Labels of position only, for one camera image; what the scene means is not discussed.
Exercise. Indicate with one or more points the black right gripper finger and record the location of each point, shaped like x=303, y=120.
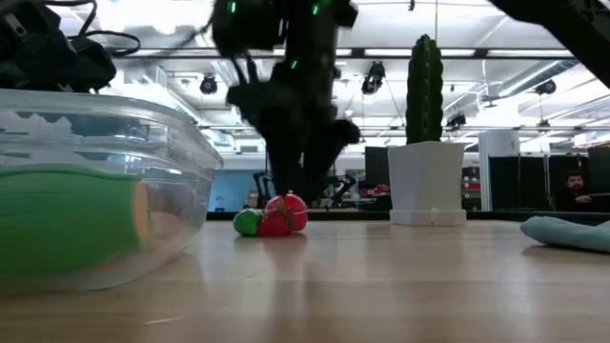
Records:
x=286, y=167
x=319, y=167

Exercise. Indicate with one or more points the red toy tomato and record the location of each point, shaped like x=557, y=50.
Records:
x=295, y=209

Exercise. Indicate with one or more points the green toy vegetable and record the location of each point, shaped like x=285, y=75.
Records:
x=247, y=222

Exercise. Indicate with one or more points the pink toy peach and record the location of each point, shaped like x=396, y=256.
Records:
x=164, y=227

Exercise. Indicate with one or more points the background black robot arm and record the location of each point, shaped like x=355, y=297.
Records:
x=344, y=189
x=260, y=186

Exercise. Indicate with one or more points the clear plastic tupperware container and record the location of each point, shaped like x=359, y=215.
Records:
x=190, y=157

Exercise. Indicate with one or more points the black monitor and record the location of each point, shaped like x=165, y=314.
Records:
x=376, y=167
x=599, y=166

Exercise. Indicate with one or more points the blue board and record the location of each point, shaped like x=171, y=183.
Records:
x=229, y=190

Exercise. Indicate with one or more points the black ceiling spotlight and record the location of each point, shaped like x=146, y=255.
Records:
x=208, y=85
x=374, y=78
x=456, y=119
x=545, y=87

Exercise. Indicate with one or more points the white square plant pot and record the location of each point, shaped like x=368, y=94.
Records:
x=426, y=181

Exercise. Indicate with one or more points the green cactus plant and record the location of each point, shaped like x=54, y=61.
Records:
x=424, y=90

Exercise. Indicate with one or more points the shelf with red bins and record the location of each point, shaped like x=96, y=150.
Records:
x=472, y=186

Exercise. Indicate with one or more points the green toy cucumber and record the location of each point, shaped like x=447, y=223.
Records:
x=67, y=219

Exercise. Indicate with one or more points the white pillar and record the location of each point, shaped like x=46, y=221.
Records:
x=498, y=171

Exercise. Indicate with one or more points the black room partition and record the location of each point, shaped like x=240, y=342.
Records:
x=529, y=183

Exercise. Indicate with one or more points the person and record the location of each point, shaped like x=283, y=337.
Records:
x=574, y=193

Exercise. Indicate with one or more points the teal folded cloth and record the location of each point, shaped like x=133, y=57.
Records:
x=567, y=233

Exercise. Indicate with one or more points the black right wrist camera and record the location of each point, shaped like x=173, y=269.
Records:
x=245, y=100

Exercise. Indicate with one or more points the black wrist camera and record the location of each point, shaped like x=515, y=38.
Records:
x=93, y=64
x=245, y=100

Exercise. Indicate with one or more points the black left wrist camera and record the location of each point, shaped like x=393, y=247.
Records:
x=93, y=64

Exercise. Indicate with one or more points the black aluminium table frame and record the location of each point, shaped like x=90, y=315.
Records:
x=495, y=215

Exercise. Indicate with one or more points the black ceiling rail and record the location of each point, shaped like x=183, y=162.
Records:
x=481, y=52

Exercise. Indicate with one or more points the grey ventilation duct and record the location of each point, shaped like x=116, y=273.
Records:
x=534, y=78

